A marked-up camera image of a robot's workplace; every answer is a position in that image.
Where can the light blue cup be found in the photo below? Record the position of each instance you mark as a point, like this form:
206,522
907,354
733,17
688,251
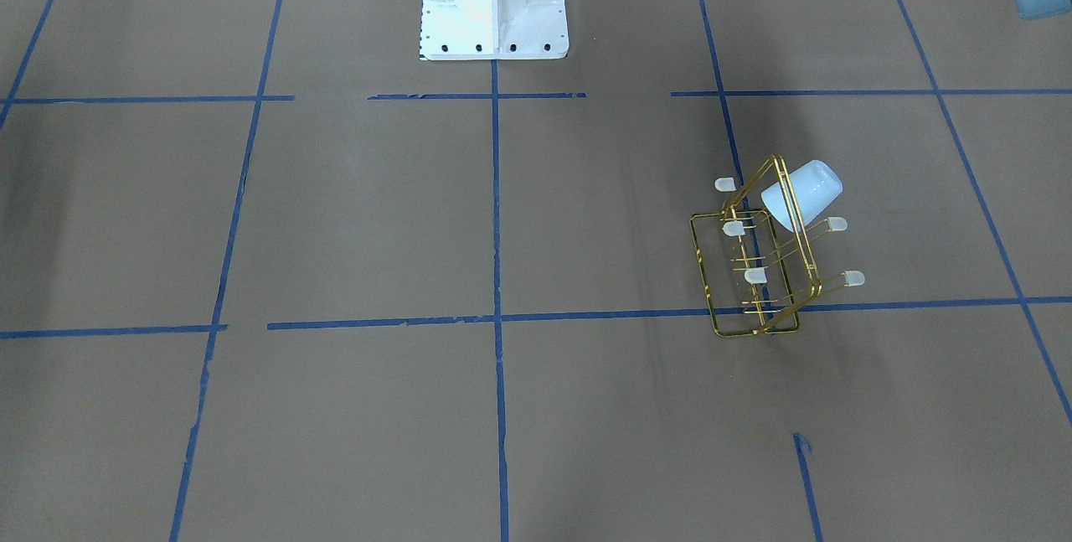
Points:
814,186

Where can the gold wire cup holder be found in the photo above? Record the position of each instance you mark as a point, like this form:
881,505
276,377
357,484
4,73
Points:
756,275

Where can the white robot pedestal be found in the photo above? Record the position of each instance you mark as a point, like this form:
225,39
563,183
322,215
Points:
467,30

